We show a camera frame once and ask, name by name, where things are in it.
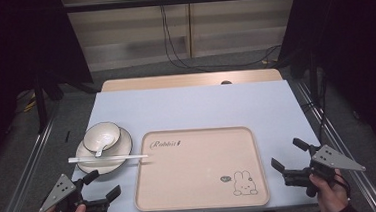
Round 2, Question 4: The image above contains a black hanging cable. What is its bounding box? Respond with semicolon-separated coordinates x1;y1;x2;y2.
158;0;283;74

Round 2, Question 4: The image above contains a person's right hand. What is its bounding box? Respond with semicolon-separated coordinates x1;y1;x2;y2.
308;167;351;212

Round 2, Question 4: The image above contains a light wooden table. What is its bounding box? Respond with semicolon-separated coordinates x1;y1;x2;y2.
99;66;284;94

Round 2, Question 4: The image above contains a black curtain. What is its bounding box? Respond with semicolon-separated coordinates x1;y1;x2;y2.
273;0;376;170
0;0;100;177

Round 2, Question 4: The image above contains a black metal stand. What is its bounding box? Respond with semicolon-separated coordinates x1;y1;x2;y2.
303;0;321;106
31;59;50;133

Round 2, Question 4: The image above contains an aluminium rail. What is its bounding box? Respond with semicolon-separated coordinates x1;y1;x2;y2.
292;74;376;212
0;103;69;212

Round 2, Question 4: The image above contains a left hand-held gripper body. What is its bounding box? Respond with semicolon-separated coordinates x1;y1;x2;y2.
35;170;111;212

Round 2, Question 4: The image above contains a white chopstick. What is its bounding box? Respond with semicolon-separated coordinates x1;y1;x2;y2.
67;153;150;164
67;151;149;162

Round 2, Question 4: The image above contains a white table mat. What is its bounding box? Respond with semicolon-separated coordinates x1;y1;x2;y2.
65;76;325;212

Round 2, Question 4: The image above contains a yellow cable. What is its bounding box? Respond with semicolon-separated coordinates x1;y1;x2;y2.
22;98;39;113

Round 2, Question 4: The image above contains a white ceramic spoon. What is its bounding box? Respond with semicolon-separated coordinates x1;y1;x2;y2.
93;139;117;159

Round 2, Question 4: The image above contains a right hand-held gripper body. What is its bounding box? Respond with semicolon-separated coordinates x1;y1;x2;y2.
280;141;369;201

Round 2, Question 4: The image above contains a thin black cable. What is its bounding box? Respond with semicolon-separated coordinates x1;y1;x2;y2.
297;74;332;146

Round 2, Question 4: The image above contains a beige tray with rabbit drawing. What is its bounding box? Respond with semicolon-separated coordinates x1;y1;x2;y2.
129;123;272;212

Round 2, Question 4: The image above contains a white plate with dark rim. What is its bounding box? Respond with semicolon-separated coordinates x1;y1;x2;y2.
73;124;136;178

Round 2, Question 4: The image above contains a black horizontal bar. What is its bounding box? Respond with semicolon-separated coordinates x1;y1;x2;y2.
63;0;263;14

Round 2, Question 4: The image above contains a person's dark sleeve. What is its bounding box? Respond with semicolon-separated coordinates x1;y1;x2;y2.
328;201;362;212

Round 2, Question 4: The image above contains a white bowl with dark rim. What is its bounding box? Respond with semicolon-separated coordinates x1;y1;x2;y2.
81;120;123;154

